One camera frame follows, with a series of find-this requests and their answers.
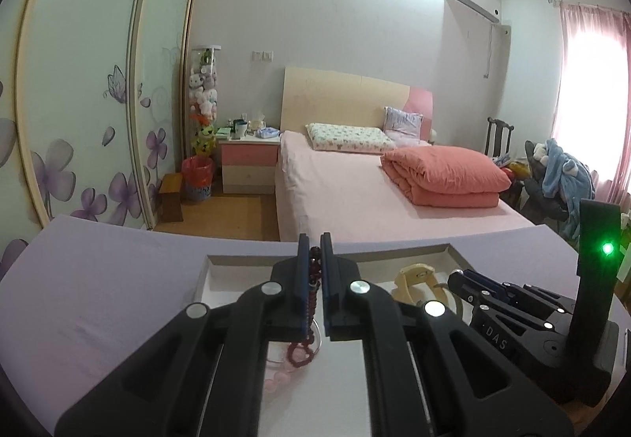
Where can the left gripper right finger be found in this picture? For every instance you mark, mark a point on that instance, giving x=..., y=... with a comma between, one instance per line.
x=428, y=373

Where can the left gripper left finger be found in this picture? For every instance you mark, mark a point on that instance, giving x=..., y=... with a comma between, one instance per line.
x=202, y=374

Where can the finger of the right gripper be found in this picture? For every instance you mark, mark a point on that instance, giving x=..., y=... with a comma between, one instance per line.
x=480, y=281
x=454, y=282

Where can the yellow wrist watch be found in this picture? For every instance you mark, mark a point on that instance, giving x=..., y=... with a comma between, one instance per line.
x=416, y=284

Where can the grey chair with clothes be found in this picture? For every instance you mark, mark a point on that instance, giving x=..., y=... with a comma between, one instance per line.
x=537, y=208

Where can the grey shallow tray box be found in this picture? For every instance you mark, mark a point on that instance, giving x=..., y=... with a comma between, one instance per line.
x=389, y=369

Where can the folded salmon quilt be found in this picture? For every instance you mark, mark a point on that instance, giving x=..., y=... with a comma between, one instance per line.
x=445, y=176

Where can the blue plush garment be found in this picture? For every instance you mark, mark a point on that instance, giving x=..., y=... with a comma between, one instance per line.
x=569, y=178

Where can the dark wooden chair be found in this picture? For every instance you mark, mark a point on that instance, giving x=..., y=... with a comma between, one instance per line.
x=498, y=141

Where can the purple table cloth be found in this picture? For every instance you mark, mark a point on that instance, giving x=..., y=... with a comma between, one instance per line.
x=83, y=296

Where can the bed with cream headboard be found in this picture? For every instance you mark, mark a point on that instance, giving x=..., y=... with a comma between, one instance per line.
x=348, y=194

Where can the small purple pillow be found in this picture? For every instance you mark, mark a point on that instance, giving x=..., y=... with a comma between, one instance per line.
x=402, y=122

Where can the pink curtain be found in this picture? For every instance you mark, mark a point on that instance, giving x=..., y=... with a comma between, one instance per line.
x=592, y=110

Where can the red waste bin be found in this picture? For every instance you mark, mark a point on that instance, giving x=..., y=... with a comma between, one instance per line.
x=198, y=174

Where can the floral white pillow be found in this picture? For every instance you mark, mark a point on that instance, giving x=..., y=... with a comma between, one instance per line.
x=348, y=139

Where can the pink nightstand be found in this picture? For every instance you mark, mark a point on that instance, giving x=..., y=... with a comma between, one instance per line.
x=248, y=165

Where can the white air conditioner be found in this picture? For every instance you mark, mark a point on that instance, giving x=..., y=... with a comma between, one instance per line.
x=491, y=10

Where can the plush toy tube stand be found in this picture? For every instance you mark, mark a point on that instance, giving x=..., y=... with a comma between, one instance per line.
x=203, y=100

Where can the wardrobe with floral doors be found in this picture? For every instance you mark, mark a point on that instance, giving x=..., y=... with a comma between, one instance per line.
x=92, y=97

